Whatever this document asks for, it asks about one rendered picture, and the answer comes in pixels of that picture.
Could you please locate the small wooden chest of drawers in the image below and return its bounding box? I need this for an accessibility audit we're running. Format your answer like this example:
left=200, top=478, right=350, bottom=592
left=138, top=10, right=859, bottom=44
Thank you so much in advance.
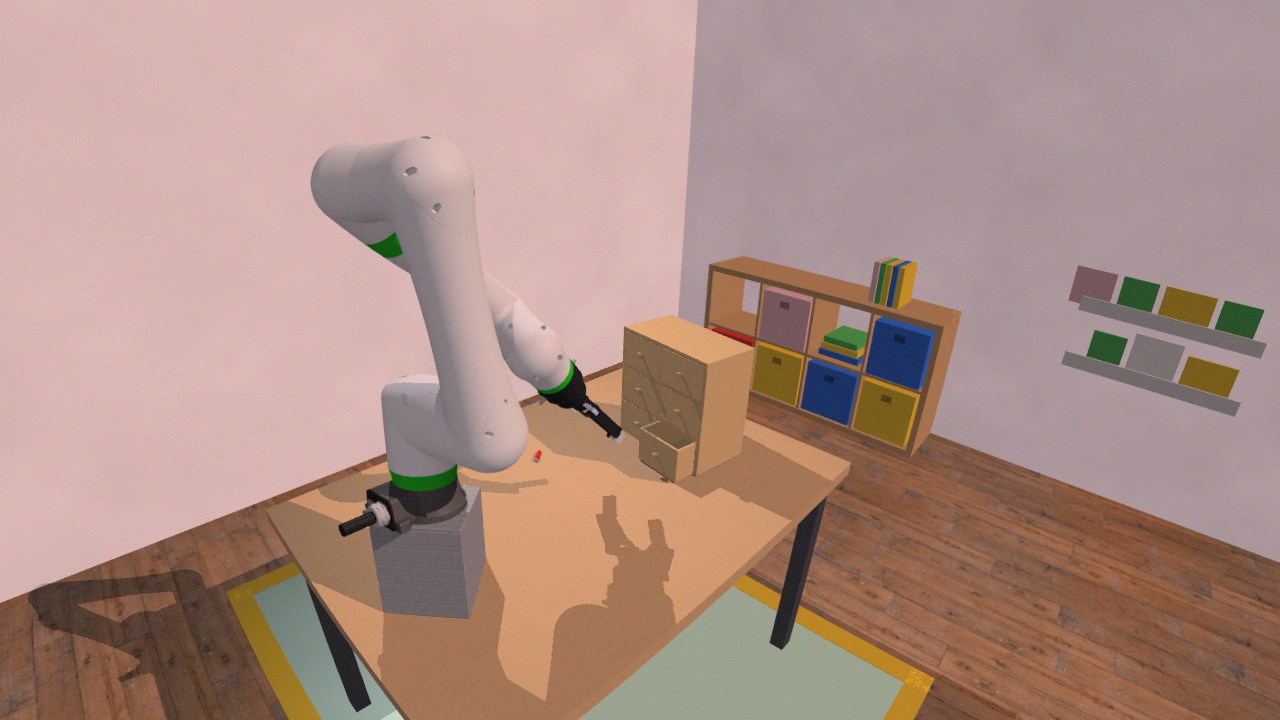
left=621, top=315, right=755, bottom=477

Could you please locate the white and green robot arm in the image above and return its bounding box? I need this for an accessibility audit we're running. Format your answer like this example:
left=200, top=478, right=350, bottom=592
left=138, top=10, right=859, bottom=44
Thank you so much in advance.
left=311, top=136, right=582, bottom=537

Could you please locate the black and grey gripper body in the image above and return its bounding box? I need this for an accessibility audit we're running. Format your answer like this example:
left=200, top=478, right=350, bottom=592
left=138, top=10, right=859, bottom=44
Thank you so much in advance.
left=558, top=380, right=590, bottom=410

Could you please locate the brown wooden drawer front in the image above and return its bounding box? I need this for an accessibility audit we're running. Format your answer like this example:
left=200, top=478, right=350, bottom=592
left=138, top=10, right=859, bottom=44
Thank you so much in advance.
left=660, top=348, right=707, bottom=402
left=639, top=420, right=698, bottom=482
left=622, top=398, right=657, bottom=438
left=623, top=365, right=660, bottom=415
left=625, top=331, right=662, bottom=380
left=660, top=386, right=701, bottom=439

